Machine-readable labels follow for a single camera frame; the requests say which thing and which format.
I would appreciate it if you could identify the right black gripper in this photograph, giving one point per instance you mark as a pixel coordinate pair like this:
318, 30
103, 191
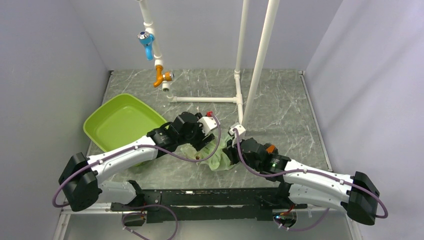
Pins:
230, 151

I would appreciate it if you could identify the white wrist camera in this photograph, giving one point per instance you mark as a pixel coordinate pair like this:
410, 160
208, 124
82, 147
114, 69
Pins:
237, 133
208, 123

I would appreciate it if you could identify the white PVC pipe frame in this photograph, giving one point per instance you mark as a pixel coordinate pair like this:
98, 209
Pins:
244, 109

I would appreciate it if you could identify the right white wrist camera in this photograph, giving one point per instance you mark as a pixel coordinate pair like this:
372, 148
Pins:
237, 133

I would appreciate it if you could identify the green avocado print plastic bag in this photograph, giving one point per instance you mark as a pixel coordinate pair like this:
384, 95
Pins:
217, 162

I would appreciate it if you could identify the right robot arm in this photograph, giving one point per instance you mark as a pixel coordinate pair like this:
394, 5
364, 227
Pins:
299, 184

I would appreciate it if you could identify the orange tap valve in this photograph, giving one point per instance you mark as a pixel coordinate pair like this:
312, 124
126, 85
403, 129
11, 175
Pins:
162, 76

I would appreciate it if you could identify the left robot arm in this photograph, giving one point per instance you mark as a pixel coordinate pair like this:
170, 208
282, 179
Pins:
85, 179

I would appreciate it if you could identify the lime green plastic tray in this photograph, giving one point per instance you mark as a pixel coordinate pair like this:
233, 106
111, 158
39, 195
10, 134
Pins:
119, 127

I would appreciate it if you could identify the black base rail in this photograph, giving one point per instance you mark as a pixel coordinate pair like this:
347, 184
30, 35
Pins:
162, 205

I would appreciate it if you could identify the blue tap valve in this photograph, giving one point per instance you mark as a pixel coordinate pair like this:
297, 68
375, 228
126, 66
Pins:
146, 39

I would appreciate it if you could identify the small orange black block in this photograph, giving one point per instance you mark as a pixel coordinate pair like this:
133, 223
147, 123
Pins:
270, 148

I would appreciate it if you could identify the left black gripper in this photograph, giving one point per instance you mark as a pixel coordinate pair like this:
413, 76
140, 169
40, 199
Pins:
205, 141

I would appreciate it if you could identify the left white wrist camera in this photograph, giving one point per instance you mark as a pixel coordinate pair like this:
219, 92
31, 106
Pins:
208, 123

